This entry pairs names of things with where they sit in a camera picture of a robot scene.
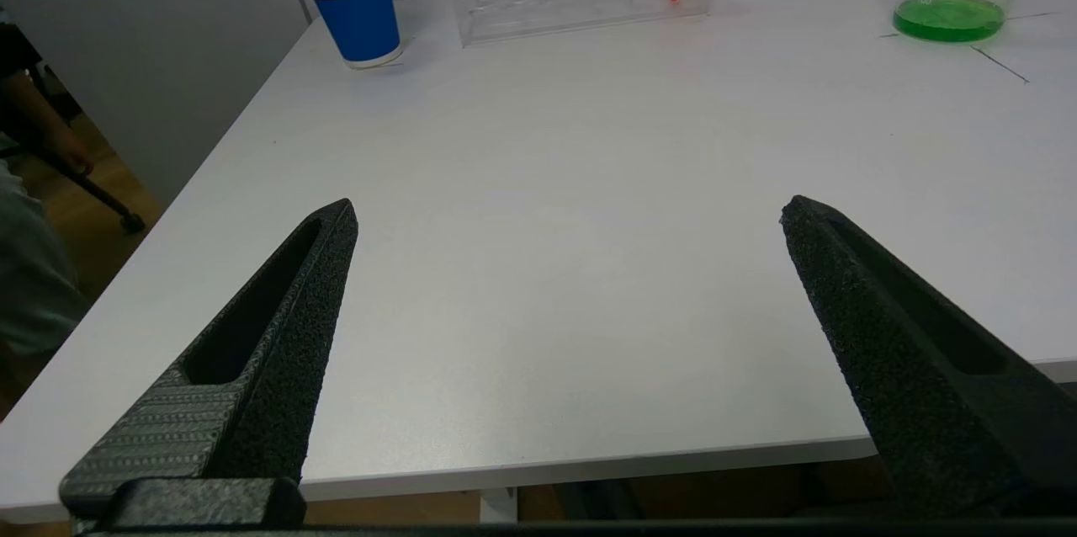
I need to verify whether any seated person in grey trousers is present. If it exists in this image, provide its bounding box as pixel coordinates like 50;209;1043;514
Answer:
0;19;96;378

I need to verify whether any black chair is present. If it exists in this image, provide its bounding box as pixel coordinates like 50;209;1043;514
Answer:
0;61;147;235

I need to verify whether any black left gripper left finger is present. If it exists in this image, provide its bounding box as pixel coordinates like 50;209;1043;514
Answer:
59;199;360;519

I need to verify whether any white table leg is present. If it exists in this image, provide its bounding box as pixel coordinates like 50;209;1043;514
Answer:
479;488;519;523

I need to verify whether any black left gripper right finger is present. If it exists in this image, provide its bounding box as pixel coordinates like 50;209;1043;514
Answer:
780;194;1077;519

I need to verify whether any blue white paper cup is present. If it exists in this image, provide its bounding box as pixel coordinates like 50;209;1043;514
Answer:
298;0;406;70

